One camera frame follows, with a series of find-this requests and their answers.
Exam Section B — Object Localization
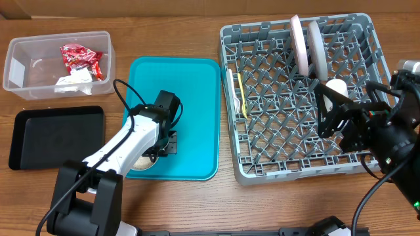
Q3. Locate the white plastic cup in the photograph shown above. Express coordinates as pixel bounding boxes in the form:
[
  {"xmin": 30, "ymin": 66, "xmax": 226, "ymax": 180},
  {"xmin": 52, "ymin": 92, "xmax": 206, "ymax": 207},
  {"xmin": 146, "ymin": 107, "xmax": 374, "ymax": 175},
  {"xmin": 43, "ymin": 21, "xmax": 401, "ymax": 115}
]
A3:
[{"xmin": 323, "ymin": 79, "xmax": 350, "ymax": 112}]

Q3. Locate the grey bowl of rice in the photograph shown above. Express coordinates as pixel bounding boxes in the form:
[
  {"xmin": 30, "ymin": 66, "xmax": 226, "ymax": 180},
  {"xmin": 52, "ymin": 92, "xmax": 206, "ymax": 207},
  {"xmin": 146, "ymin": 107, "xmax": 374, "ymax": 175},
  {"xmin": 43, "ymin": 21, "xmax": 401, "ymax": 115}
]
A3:
[{"xmin": 132, "ymin": 156, "xmax": 159, "ymax": 170}]

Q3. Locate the white plastic fork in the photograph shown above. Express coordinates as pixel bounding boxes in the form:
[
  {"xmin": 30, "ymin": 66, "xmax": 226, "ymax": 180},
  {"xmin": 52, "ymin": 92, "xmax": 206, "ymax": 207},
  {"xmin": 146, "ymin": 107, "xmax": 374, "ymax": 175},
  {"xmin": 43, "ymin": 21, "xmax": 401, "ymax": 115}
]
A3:
[{"xmin": 228, "ymin": 69, "xmax": 240, "ymax": 114}]

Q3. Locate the yellow plastic spoon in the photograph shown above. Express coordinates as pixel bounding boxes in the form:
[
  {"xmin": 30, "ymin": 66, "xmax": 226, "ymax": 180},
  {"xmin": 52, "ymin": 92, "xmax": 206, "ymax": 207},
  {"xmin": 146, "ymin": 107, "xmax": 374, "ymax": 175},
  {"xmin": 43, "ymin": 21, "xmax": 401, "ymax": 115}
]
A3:
[{"xmin": 237, "ymin": 72, "xmax": 247, "ymax": 120}]

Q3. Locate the red ketchup packet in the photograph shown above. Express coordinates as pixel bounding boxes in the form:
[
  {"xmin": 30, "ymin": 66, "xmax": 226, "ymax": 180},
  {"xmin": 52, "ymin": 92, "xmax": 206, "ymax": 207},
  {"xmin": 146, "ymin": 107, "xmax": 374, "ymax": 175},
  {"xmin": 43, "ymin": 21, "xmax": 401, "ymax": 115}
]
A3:
[{"xmin": 91, "ymin": 60, "xmax": 104, "ymax": 81}]

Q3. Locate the grey round plate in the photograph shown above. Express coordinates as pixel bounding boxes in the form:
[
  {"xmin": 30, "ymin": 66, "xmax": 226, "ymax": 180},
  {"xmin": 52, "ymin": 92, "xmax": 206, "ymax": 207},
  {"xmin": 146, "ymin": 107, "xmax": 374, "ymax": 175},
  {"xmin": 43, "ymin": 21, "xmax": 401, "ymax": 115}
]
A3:
[{"xmin": 307, "ymin": 20, "xmax": 328, "ymax": 81}]

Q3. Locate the pink round plate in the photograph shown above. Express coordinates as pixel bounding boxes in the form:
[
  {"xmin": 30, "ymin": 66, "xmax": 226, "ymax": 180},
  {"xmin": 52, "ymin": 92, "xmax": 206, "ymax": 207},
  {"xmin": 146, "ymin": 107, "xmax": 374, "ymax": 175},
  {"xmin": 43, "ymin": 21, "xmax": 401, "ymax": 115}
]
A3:
[{"xmin": 290, "ymin": 15, "xmax": 309, "ymax": 76}]

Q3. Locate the white napkin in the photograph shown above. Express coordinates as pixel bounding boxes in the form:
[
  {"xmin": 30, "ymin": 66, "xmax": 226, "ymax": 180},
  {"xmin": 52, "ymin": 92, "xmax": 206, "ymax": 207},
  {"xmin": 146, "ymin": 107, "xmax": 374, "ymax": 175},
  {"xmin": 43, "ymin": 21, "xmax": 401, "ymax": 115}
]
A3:
[{"xmin": 54, "ymin": 68, "xmax": 93, "ymax": 95}]

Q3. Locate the silver foil wrapper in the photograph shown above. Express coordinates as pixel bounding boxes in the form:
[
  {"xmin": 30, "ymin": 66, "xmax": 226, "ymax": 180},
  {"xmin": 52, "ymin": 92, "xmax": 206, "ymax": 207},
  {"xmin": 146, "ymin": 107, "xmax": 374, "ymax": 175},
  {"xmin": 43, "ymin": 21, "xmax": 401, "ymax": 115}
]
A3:
[{"xmin": 60, "ymin": 43, "xmax": 103, "ymax": 73}]

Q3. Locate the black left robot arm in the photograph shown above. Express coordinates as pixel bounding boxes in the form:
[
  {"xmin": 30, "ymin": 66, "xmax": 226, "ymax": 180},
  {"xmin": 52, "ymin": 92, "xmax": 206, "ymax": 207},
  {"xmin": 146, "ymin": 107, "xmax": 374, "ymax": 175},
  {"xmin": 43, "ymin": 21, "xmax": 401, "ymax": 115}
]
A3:
[{"xmin": 39, "ymin": 90, "xmax": 182, "ymax": 236}]

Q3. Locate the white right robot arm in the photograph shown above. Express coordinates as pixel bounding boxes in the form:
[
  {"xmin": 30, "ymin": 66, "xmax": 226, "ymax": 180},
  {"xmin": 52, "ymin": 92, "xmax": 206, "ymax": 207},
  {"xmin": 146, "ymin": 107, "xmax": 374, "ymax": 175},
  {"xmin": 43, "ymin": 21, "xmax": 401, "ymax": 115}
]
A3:
[{"xmin": 308, "ymin": 60, "xmax": 419, "ymax": 235}]

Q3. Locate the grey dishwasher rack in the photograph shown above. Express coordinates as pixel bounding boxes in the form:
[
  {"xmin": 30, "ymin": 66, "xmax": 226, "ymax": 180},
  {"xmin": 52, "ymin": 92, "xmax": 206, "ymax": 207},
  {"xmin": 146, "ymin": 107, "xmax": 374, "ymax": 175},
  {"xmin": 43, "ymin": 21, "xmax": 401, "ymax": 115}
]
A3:
[{"xmin": 220, "ymin": 13, "xmax": 390, "ymax": 186}]

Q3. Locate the teal serving tray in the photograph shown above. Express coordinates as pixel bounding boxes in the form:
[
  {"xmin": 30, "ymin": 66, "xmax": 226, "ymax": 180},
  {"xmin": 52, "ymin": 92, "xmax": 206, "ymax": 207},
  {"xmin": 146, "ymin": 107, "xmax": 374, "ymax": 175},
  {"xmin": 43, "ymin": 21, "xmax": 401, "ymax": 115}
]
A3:
[{"xmin": 126, "ymin": 56, "xmax": 221, "ymax": 181}]

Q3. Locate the black plastic tray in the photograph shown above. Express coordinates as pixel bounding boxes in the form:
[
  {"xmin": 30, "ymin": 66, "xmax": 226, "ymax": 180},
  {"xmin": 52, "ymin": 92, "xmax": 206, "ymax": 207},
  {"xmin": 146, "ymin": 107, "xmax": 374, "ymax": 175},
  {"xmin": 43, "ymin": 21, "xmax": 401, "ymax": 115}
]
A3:
[{"xmin": 9, "ymin": 106, "xmax": 105, "ymax": 170}]

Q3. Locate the clear plastic bin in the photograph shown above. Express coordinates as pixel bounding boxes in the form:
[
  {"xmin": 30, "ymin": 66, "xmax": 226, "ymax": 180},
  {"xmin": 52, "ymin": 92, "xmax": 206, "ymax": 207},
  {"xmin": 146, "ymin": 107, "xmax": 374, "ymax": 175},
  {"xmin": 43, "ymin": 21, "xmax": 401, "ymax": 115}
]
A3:
[{"xmin": 3, "ymin": 31, "xmax": 116, "ymax": 100}]

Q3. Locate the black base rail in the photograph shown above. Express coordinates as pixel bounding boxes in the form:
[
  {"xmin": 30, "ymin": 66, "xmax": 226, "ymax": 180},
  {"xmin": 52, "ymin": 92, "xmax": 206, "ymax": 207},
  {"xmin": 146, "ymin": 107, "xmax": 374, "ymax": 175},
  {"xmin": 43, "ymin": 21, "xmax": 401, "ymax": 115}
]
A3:
[{"xmin": 140, "ymin": 226, "xmax": 370, "ymax": 236}]

